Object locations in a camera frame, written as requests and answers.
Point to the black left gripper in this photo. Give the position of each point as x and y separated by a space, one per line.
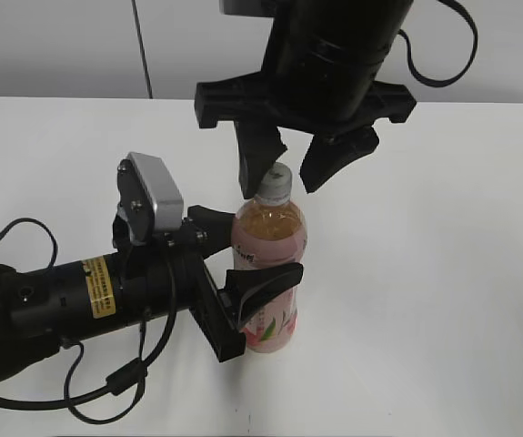
169 272

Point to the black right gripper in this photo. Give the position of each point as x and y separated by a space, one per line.
248 100

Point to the white bottle cap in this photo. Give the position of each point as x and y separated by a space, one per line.
275 187

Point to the pink oolong tea bottle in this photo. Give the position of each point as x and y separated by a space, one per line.
269 231

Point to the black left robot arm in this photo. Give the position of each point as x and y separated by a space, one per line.
42 310

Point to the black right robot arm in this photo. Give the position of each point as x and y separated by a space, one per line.
318 76

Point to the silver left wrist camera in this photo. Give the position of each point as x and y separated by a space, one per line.
150 200

